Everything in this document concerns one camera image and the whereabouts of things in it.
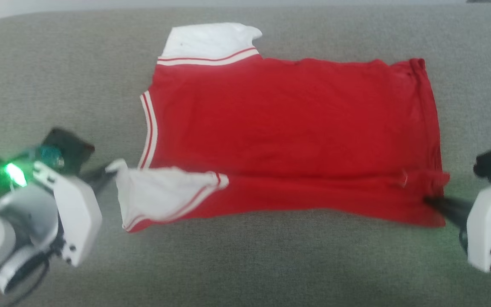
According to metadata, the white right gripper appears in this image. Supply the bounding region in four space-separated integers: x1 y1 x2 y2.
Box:
423 176 491 273

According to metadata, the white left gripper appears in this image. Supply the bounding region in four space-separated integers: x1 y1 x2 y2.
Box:
0 147 118 267

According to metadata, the red white striped shirt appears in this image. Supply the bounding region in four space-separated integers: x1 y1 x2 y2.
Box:
106 22 451 233

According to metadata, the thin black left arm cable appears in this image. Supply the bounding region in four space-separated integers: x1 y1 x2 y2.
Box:
0 254 52 307

